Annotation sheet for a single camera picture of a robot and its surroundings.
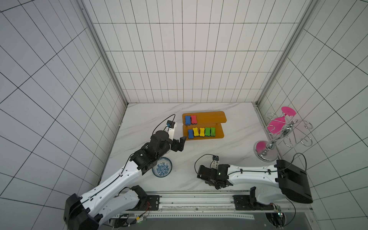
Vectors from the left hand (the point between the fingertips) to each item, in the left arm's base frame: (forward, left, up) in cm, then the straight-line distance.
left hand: (176, 137), depth 75 cm
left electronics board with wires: (-34, +16, -18) cm, 42 cm away
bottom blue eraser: (+12, -8, -17) cm, 23 cm away
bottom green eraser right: (+16, -24, -19) cm, 34 cm away
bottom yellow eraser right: (+15, -16, -17) cm, 28 cm away
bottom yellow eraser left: (+15, -12, -17) cm, 26 cm away
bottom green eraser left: (+15, -21, -17) cm, 31 cm away
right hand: (-17, -17, -21) cm, 32 cm away
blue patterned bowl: (-10, +8, -19) cm, 23 cm away
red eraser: (+16, -10, -5) cm, 20 cm away
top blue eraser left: (+15, -6, -4) cm, 16 cm away
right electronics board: (-34, -50, -18) cm, 63 cm away
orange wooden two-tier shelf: (+22, -19, -20) cm, 35 cm away
